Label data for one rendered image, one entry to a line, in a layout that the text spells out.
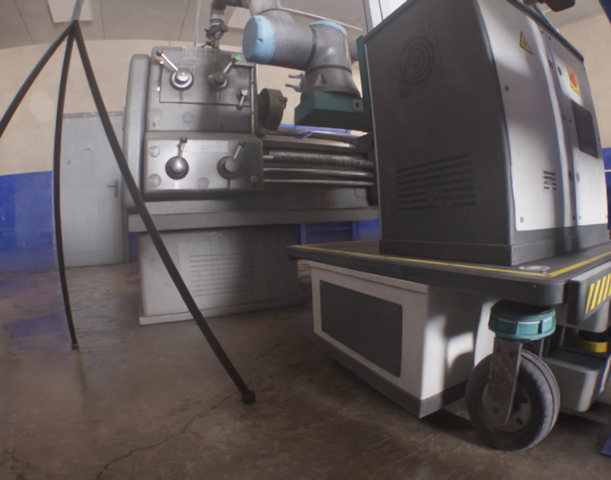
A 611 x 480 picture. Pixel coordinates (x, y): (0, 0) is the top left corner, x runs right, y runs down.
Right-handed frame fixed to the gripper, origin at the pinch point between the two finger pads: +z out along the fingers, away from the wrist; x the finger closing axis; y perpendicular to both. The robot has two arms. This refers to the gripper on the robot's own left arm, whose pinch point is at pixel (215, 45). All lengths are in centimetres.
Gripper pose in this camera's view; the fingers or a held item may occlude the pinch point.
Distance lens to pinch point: 205.0
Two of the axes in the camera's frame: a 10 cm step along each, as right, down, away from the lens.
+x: 8.8, -0.2, -4.8
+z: 0.5, 10.0, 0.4
